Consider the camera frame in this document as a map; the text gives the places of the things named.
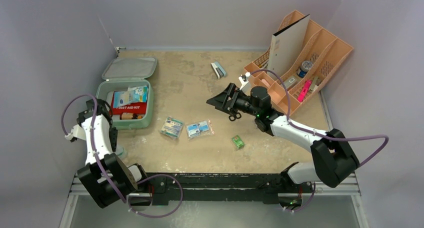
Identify brown bottle orange cap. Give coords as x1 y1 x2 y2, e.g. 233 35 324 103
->
119 112 144 120

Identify red first aid pouch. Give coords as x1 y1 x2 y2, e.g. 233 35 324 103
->
110 91 148 115

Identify blue white wipes packet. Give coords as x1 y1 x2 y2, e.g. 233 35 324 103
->
113 85 149 108

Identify green white mask packet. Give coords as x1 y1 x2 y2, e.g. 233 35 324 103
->
160 116 184 140

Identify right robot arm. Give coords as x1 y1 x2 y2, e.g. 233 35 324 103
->
206 83 360 192

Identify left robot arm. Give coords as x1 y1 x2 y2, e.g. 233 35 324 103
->
65 97 149 208

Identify green small medicine box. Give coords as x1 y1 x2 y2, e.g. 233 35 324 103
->
231 135 245 150

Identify mint green storage case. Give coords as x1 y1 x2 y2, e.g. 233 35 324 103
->
95 57 158 131

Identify blue white stapler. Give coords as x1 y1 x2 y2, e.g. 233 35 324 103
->
210 61 227 80

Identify pink eraser in organizer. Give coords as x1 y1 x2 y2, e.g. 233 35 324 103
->
260 79 271 89

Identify clear zip bag of pads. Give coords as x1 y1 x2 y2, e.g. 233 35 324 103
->
186 119 215 140

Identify grey box in organizer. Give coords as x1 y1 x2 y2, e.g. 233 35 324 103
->
282 75 299 91

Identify white folder in organizer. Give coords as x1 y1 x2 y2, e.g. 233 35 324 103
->
267 14 310 77

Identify pink marker in organizer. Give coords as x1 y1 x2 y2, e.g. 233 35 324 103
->
297 80 312 103

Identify pink desk organizer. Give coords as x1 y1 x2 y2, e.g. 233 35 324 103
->
244 10 354 114

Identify black handled medical scissors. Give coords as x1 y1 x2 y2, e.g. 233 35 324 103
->
228 112 242 122

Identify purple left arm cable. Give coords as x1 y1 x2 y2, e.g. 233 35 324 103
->
60 93 184 219

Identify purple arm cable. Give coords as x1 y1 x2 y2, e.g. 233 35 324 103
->
60 93 184 219
250 68 390 214

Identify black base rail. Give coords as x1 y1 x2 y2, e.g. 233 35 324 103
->
117 172 314 208

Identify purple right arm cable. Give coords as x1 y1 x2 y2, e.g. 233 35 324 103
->
250 68 390 214

